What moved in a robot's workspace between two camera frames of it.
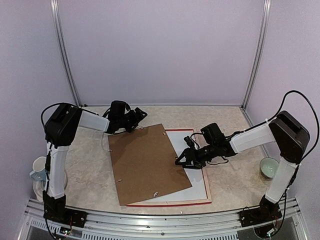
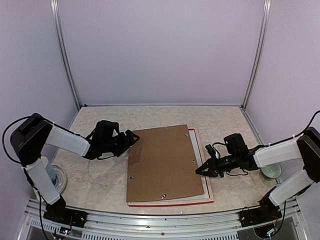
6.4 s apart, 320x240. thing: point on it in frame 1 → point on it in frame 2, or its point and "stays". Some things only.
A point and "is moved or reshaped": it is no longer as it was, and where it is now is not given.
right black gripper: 188,152 → 213,170
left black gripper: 137,119 → 126,144
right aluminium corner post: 265,22 stays
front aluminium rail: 219,226 stays
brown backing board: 144,165 is moved or reshaped
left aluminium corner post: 64,49 stays
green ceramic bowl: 268,167 stays
